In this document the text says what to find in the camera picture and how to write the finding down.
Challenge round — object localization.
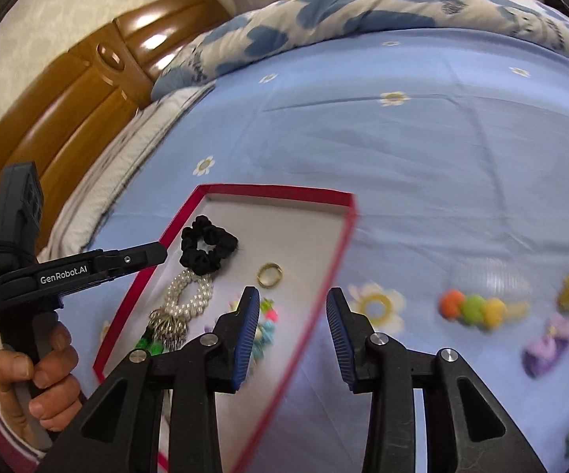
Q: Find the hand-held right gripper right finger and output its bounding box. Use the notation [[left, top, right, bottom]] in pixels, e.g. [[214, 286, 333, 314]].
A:
[[326, 287, 549, 473]]

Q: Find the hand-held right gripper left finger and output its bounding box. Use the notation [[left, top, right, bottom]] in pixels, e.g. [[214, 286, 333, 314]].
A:
[[33, 286, 262, 473]]

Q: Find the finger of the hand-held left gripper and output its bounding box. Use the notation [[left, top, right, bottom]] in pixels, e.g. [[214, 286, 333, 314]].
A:
[[92, 241, 168, 277]]

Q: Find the colourful bead bracelet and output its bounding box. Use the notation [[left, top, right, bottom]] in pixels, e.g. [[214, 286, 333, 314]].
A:
[[250, 298, 283, 360]]

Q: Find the black scrunchie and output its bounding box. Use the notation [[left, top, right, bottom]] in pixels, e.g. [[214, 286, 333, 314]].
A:
[[179, 215, 238, 277]]

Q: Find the white pearl bracelet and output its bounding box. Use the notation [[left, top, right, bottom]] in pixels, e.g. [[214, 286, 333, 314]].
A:
[[164, 268, 215, 328]]

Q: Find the gold ring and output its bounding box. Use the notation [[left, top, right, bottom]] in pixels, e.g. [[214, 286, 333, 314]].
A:
[[256, 262, 284, 288]]

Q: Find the silver chain keyring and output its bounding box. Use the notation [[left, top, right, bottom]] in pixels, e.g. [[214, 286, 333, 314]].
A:
[[144, 308, 189, 350]]

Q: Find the green braided bracelet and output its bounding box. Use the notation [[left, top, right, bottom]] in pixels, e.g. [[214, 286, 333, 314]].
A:
[[134, 335, 162, 358]]

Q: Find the red shallow box tray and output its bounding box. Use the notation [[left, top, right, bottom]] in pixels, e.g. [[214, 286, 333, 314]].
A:
[[92, 184, 359, 473]]

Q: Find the person's left hand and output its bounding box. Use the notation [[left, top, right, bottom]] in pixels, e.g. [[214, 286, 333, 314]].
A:
[[0, 322, 86, 434]]

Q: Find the white striped pillow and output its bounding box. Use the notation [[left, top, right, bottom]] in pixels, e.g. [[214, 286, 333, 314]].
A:
[[35, 81, 216, 262]]

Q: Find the wooden headboard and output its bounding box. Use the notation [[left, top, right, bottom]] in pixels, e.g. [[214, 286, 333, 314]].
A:
[[0, 0, 231, 252]]

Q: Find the blue heart printed duvet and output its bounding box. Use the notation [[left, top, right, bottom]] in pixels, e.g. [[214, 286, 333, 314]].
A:
[[151, 0, 569, 102]]

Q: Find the pom-pom hair tie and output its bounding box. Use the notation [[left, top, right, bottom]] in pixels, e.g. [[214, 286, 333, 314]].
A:
[[437, 288, 529, 328]]

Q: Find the clear spiral hair tie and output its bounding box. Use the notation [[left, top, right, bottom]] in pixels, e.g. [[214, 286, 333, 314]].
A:
[[449, 259, 532, 301]]

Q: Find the purple hair tie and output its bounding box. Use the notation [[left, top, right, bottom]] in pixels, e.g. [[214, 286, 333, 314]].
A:
[[521, 313, 569, 380]]

